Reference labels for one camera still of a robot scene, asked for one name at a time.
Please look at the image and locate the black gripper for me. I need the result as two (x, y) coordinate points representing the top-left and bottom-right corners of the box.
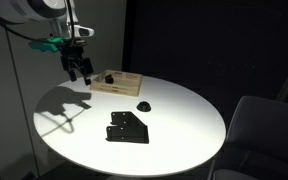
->
(60, 46), (93, 85)

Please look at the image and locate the wooden tray with slots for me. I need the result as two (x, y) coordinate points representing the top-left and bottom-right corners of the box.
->
(90, 70), (142, 97)

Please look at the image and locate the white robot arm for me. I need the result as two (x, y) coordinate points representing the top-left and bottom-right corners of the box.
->
(0, 0), (94, 85)

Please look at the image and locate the black cup in tray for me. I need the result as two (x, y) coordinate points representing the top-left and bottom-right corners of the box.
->
(105, 75), (114, 84)

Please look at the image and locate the white round table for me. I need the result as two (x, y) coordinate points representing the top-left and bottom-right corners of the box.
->
(33, 76), (226, 178)

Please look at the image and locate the small black cone part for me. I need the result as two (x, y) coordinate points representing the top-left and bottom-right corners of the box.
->
(137, 101), (151, 112)

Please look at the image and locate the grey chair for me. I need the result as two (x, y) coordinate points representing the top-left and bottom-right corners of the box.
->
(207, 96), (288, 180)

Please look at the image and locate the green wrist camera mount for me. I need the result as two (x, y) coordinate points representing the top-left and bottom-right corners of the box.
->
(29, 37), (64, 52)

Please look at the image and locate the black angled bracket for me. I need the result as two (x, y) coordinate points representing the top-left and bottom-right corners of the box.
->
(106, 111), (149, 144)

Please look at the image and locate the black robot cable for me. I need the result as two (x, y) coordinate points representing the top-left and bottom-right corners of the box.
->
(0, 0), (82, 48)

